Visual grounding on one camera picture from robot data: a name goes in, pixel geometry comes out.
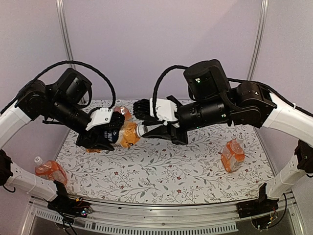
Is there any yellow dark-label bottle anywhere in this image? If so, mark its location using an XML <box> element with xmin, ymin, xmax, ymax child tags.
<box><xmin>104</xmin><ymin>121</ymin><xmax>148</xmax><ymax>148</ymax></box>

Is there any orange bottle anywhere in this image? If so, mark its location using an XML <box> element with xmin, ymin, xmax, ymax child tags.
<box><xmin>221</xmin><ymin>137</ymin><xmax>245</xmax><ymax>173</ymax></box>
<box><xmin>114</xmin><ymin>100</ymin><xmax>132</xmax><ymax>121</ymax></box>
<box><xmin>34</xmin><ymin>156</ymin><xmax>67</xmax><ymax>186</ymax></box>

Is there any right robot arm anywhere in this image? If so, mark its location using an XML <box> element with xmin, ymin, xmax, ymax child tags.
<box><xmin>134</xmin><ymin>59</ymin><xmax>313</xmax><ymax>218</ymax></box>

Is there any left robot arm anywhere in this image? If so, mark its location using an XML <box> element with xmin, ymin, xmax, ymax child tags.
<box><xmin>0</xmin><ymin>68</ymin><xmax>114</xmax><ymax>212</ymax></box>

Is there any floral tablecloth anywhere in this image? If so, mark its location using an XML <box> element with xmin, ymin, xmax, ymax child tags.
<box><xmin>55</xmin><ymin>99</ymin><xmax>274</xmax><ymax>205</ymax></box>

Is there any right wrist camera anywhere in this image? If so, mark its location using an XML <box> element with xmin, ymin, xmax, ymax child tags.
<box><xmin>133</xmin><ymin>97</ymin><xmax>182</xmax><ymax>123</ymax></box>

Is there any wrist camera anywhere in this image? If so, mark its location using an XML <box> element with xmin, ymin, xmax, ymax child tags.
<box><xmin>133</xmin><ymin>97</ymin><xmax>182</xmax><ymax>123</ymax></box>
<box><xmin>86</xmin><ymin>107</ymin><xmax>125</xmax><ymax>131</ymax></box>

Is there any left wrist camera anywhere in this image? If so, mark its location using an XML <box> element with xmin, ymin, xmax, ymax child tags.
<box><xmin>86</xmin><ymin>107</ymin><xmax>125</xmax><ymax>131</ymax></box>

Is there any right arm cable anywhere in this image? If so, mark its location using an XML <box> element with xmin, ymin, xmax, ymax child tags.
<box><xmin>153</xmin><ymin>65</ymin><xmax>191</xmax><ymax>101</ymax></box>

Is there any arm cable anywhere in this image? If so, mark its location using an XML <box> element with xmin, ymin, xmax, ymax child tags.
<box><xmin>153</xmin><ymin>65</ymin><xmax>191</xmax><ymax>101</ymax></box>
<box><xmin>31</xmin><ymin>60</ymin><xmax>116</xmax><ymax>108</ymax></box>

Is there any aluminium front rail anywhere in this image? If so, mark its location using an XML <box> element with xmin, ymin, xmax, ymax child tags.
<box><xmin>21</xmin><ymin>192</ymin><xmax>306</xmax><ymax>235</ymax></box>

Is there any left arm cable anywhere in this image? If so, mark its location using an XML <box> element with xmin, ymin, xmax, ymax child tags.
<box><xmin>31</xmin><ymin>60</ymin><xmax>116</xmax><ymax>108</ymax></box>

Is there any left metal frame post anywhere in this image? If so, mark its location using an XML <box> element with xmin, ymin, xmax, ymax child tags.
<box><xmin>55</xmin><ymin>0</ymin><xmax>73</xmax><ymax>60</ymax></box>

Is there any metal frame post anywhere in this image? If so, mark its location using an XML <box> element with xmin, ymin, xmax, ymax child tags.
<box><xmin>55</xmin><ymin>0</ymin><xmax>73</xmax><ymax>60</ymax></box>
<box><xmin>247</xmin><ymin>0</ymin><xmax>269</xmax><ymax>81</ymax></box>

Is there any right metal frame post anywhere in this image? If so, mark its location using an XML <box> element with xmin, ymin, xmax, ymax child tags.
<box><xmin>247</xmin><ymin>0</ymin><xmax>269</xmax><ymax>81</ymax></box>

